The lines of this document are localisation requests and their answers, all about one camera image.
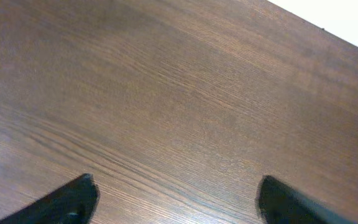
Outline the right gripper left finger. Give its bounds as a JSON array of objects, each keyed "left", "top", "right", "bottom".
[{"left": 0, "top": 173, "right": 99, "bottom": 224}]

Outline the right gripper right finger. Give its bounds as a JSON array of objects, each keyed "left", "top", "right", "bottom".
[{"left": 256, "top": 175, "right": 352, "bottom": 224}]

